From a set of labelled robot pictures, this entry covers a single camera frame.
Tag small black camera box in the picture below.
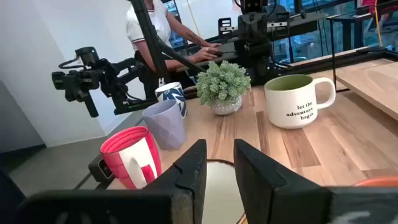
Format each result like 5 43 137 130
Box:
88 154 114 184

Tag orange mug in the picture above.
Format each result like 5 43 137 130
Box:
354 176 398 188

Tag white mug blue abstract strokes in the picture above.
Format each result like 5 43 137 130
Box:
154 82 188 119

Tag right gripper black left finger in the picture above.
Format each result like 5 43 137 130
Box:
12 139 208 224

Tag yellow cable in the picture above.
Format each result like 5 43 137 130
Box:
374 0 383 47

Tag grey desk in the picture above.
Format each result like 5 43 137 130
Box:
174 40 242 74

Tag red and white mug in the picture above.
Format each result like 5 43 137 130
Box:
99 125 162 190

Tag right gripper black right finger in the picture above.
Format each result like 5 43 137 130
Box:
233 139 398 224

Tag artificial succulent in patterned pot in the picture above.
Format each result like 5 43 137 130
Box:
195 60 252 116

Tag lavender faceted mug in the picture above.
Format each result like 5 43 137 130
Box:
142 99 187 151

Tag white mug with black lettering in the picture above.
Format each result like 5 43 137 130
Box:
264 73 337 130

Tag computer monitor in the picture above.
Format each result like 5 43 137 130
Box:
163 0 187 49

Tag person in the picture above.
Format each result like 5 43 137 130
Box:
125 0 223 72

